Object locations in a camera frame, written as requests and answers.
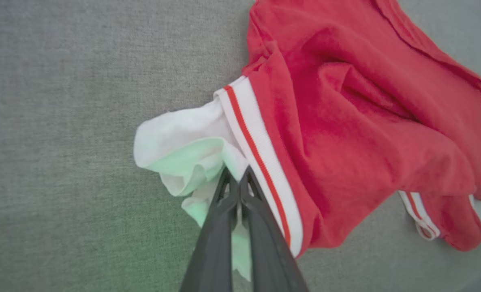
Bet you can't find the red garment with white trim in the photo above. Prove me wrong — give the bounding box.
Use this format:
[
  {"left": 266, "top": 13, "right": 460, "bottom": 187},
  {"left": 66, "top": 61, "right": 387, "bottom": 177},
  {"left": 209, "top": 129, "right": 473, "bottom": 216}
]
[{"left": 133, "top": 0, "right": 481, "bottom": 282}]

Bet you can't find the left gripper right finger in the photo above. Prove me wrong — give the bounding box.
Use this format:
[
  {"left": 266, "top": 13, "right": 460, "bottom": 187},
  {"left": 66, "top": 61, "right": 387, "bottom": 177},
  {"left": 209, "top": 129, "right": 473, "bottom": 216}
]
[{"left": 239, "top": 165, "right": 309, "bottom": 292}]

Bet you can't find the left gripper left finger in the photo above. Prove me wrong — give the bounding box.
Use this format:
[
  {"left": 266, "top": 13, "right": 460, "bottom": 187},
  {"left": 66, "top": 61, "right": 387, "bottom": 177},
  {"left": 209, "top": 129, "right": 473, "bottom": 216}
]
[{"left": 179, "top": 167, "right": 239, "bottom": 292}]

